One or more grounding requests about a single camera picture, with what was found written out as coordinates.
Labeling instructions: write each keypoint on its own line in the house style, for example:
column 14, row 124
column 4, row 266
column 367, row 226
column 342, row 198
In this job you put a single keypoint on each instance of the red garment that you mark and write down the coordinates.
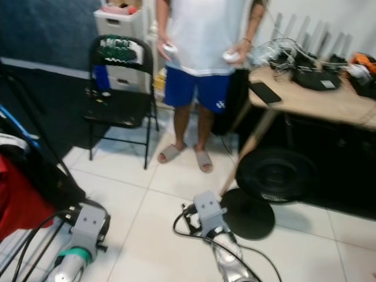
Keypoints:
column 23, row 200

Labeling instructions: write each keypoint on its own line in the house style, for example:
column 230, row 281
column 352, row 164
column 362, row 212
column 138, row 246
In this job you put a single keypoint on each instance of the blue plastic clothes hanger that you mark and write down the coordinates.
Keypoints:
column 19, row 126

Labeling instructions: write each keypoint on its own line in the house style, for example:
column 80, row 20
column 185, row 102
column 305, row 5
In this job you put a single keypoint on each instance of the white handheld controller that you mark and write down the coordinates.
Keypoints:
column 170, row 50
column 231, row 56

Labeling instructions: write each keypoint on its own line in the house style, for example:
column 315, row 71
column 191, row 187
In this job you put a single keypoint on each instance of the black metal clothes rack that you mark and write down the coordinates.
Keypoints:
column 29, row 108

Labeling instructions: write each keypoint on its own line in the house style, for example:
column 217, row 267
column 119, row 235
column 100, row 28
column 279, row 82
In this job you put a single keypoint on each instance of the black folding chair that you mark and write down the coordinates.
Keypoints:
column 120, row 108

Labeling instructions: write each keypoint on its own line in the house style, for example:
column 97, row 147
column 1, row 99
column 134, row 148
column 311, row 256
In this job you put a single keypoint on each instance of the blue packet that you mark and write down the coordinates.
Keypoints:
column 102, row 77

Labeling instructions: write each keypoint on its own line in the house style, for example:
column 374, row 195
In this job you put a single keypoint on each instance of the yellow box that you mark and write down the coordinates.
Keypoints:
column 160, row 81

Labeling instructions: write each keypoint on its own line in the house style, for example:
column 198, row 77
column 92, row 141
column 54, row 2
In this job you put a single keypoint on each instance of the black smartphone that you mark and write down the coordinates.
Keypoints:
column 264, row 92

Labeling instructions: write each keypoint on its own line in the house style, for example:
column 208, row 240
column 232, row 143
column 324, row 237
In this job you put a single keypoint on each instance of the light wooden table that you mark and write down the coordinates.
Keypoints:
column 311, row 100

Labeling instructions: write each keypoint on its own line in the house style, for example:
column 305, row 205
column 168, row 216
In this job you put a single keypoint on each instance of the person in blue shorts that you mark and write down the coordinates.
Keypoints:
column 205, row 35

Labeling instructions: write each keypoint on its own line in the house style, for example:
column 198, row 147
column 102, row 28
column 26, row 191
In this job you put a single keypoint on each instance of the black electronics box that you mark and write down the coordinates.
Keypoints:
column 317, row 79

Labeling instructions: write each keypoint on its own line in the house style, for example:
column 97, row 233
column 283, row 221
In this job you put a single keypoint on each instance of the white drawer cabinet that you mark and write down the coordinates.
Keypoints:
column 117, row 23

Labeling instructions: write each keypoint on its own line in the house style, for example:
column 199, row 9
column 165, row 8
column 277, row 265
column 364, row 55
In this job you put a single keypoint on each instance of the pink cloth bundle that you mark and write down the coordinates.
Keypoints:
column 119, row 9

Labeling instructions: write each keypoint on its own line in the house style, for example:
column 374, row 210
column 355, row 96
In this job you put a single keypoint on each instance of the white slatted rack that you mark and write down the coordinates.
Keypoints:
column 311, row 32

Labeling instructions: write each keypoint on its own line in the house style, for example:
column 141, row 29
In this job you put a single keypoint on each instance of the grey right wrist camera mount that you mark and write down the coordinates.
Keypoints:
column 210, row 211

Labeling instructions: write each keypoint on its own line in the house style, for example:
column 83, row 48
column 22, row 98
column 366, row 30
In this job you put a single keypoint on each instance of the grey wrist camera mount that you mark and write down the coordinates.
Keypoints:
column 89, row 226
column 210, row 211

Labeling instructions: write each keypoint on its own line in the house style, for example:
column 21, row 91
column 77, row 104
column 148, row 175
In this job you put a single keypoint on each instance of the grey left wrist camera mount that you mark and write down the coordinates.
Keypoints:
column 89, row 226

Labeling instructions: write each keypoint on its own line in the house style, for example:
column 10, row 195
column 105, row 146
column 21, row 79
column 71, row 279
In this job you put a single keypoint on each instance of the black pedestal fan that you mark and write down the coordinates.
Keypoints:
column 276, row 173

